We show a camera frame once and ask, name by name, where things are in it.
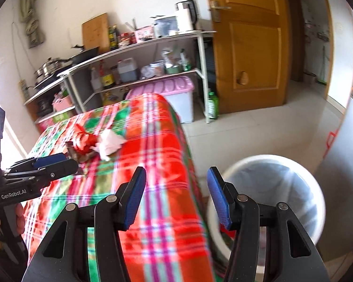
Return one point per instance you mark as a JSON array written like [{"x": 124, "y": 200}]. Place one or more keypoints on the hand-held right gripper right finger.
[{"x": 219, "y": 199}]

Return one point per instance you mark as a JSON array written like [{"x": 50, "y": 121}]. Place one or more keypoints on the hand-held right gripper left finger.
[{"x": 134, "y": 199}]

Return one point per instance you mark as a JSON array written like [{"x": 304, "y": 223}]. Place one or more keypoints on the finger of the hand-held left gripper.
[
  {"x": 50, "y": 160},
  {"x": 61, "y": 169}
]

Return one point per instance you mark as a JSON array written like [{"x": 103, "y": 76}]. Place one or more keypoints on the red plastic bag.
[{"x": 86, "y": 139}]

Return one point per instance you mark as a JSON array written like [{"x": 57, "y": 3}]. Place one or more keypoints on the white tissue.
[{"x": 110, "y": 144}]

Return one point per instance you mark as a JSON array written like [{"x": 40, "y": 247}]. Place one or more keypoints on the white trash bin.
[{"x": 318, "y": 208}]

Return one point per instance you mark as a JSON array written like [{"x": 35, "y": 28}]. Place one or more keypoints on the person's left hand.
[{"x": 20, "y": 218}]

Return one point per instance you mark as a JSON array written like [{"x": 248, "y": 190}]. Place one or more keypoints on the clear plastic bin liner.
[{"x": 267, "y": 188}]

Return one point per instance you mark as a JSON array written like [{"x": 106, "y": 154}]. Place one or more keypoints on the plaid blanket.
[{"x": 158, "y": 152}]

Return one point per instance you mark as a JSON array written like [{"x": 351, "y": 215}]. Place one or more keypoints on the black rice cooker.
[{"x": 44, "y": 106}]

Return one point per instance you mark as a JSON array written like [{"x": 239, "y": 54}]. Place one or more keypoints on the pink basket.
[{"x": 62, "y": 104}]

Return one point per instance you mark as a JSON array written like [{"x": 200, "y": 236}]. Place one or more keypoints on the white low shelf unit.
[{"x": 47, "y": 89}]

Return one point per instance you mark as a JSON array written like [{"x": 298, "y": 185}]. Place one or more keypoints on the black induction cooker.
[{"x": 47, "y": 82}]

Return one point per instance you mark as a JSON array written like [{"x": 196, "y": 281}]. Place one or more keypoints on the white plastic bottle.
[{"x": 96, "y": 80}]

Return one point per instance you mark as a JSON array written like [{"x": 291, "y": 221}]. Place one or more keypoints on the steel steamer pot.
[{"x": 48, "y": 68}]

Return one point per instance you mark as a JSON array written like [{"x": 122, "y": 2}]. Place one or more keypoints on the green bottle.
[{"x": 213, "y": 107}]

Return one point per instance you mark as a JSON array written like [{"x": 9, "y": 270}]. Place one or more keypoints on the soy sauce bottle yellow label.
[{"x": 107, "y": 79}]

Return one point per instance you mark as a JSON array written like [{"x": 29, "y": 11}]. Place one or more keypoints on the storage box with pink lid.
[{"x": 182, "y": 105}]

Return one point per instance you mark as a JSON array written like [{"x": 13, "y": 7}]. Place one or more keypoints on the black frying pan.
[{"x": 86, "y": 54}]

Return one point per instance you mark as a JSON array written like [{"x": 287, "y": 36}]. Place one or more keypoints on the large plastic jug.
[{"x": 128, "y": 71}]

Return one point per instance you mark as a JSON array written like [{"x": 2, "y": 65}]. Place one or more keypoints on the red plastic item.
[{"x": 331, "y": 138}]

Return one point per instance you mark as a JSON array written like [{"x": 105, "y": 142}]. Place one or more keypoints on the crumpled clear plastic bag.
[{"x": 147, "y": 72}]

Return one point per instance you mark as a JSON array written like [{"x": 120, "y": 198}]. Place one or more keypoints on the hanging grey cloth bag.
[{"x": 35, "y": 32}]

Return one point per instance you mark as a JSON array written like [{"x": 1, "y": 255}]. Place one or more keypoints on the silver fridge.
[{"x": 347, "y": 167}]

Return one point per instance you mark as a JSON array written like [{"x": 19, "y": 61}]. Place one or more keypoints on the white tub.
[{"x": 157, "y": 68}]

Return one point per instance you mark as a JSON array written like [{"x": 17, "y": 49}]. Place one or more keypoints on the wooden cutting board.
[{"x": 95, "y": 33}]

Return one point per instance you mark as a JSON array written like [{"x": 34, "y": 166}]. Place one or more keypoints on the short dark sauce bottle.
[{"x": 110, "y": 39}]

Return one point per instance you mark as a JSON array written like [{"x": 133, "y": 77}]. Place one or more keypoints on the green bowl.
[{"x": 173, "y": 70}]

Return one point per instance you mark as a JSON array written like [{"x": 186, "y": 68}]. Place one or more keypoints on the tall dark sauce bottle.
[{"x": 115, "y": 38}]

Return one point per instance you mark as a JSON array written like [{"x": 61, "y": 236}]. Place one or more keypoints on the red jar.
[
  {"x": 124, "y": 40},
  {"x": 132, "y": 38}
]

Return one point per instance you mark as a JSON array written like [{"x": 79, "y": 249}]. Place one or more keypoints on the green and white packet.
[{"x": 185, "y": 60}]

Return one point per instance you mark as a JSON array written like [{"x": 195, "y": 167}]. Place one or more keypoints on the white food bag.
[{"x": 170, "y": 58}]

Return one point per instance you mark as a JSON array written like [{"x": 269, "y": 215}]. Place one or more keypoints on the wooden door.
[{"x": 253, "y": 50}]

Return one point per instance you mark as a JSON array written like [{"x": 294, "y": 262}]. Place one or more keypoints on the pink utensil box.
[{"x": 143, "y": 34}]

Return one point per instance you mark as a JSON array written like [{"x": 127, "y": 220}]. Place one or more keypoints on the grey metal shelf unit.
[{"x": 153, "y": 39}]

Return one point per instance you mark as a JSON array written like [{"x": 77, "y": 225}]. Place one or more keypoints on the chopsticks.
[{"x": 132, "y": 25}]

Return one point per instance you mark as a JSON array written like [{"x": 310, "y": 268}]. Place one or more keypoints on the grey plastic container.
[{"x": 164, "y": 27}]

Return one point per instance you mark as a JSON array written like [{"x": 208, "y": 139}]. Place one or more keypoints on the white and black kettle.
[{"x": 185, "y": 17}]

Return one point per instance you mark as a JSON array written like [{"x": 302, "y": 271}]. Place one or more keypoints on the wall power strip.
[{"x": 23, "y": 89}]

